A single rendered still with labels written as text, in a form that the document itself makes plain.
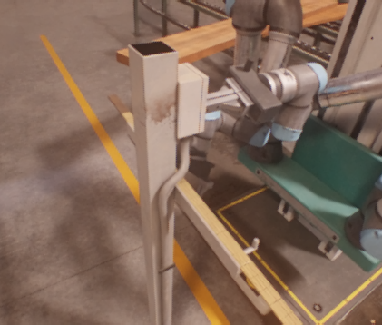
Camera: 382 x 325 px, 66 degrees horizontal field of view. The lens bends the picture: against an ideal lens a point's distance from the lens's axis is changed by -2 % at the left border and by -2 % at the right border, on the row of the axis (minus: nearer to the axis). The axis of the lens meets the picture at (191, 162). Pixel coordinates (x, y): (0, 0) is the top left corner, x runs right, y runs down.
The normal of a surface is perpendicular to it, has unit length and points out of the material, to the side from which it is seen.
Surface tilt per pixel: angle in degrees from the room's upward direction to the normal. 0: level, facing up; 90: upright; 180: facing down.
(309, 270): 0
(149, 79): 90
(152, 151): 90
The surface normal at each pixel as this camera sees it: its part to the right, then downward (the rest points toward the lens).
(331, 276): 0.05, -0.77
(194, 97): 0.51, 0.57
